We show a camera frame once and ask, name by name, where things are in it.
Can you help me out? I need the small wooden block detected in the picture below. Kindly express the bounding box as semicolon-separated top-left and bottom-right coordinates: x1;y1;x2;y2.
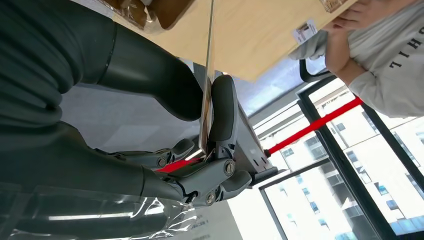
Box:
319;0;349;13

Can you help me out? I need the wooden compartment organizer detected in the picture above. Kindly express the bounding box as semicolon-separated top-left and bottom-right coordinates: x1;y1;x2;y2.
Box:
99;0;197;36

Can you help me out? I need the black office chair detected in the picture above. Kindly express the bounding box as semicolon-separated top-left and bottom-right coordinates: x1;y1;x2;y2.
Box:
299;58;336;84

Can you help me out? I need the red bar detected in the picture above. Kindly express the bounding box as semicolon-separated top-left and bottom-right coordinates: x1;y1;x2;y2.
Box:
263;96;364;158

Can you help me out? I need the person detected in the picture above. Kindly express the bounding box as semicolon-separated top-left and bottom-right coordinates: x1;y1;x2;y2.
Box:
288;0;424;119

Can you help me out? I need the black window frame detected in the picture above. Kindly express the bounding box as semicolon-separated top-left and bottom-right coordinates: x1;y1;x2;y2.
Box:
258;74;424;240

